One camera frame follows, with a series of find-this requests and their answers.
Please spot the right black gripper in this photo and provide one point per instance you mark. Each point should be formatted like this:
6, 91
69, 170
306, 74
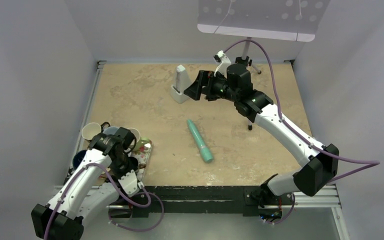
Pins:
195, 90

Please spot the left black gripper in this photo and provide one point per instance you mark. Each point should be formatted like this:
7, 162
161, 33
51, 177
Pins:
130, 167

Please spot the green mug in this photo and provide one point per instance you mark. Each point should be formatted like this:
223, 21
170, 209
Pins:
139, 139

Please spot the dark blue mug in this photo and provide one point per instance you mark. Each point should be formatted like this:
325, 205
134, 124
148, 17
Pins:
78, 158

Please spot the light grey footed mug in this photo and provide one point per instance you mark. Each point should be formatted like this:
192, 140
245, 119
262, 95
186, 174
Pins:
111, 130

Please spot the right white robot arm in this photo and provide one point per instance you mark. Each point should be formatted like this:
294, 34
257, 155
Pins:
318, 162

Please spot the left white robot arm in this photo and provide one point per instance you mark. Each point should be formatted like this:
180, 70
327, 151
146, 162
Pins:
106, 172

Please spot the white metronome-shaped object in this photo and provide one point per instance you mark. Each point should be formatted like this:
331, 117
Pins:
181, 81

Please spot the floral tray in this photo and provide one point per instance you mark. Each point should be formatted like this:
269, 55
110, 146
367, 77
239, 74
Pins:
142, 156

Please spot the purple tripod stand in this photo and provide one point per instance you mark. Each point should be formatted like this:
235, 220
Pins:
245, 59

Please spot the teal cylindrical bottle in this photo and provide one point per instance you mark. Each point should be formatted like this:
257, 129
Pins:
204, 151

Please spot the perforated white panel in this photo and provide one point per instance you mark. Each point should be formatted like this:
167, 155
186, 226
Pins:
287, 20

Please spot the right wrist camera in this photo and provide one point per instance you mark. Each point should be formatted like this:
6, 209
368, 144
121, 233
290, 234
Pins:
223, 62

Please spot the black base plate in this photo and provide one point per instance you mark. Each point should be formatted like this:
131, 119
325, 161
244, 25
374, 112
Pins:
247, 200

